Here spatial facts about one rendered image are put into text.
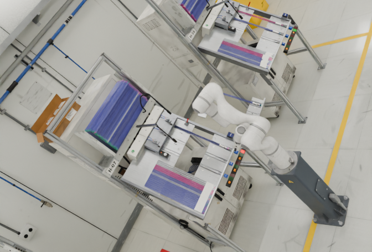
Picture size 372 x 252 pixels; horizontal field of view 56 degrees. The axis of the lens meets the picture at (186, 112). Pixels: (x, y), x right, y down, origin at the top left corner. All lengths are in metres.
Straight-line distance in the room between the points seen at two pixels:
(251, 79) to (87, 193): 2.28
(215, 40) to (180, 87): 1.73
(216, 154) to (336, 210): 0.99
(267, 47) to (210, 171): 1.37
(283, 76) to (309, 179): 1.70
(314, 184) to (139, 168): 1.32
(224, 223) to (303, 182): 1.03
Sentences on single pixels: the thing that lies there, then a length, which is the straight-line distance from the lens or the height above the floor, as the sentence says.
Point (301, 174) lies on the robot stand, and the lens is 2.54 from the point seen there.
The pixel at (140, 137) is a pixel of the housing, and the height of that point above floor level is 1.28.
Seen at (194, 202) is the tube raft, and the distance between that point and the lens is 2.72.
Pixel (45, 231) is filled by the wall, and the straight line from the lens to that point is 4.23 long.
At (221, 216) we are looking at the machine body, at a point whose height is 0.25.
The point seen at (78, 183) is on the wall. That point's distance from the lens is 4.27.
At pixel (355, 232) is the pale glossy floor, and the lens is 2.91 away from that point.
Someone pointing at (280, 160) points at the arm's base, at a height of 0.80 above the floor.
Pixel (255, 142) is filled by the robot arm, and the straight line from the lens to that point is 2.22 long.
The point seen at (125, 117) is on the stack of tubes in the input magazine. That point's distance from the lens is 2.79.
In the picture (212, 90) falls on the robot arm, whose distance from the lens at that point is 2.23.
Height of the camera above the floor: 2.48
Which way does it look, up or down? 28 degrees down
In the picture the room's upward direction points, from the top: 47 degrees counter-clockwise
